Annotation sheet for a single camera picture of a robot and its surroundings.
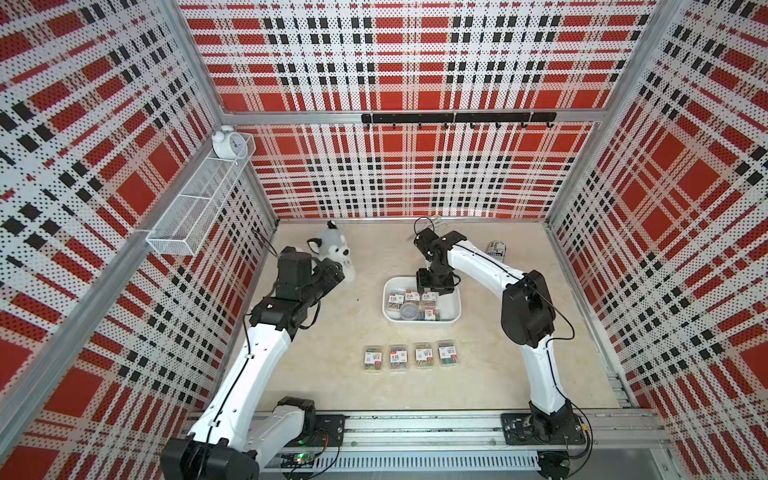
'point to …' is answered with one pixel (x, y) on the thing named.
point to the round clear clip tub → (409, 311)
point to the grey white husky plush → (333, 246)
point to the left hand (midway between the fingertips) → (338, 271)
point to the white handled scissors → (434, 222)
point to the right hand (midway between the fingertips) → (432, 290)
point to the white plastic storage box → (447, 312)
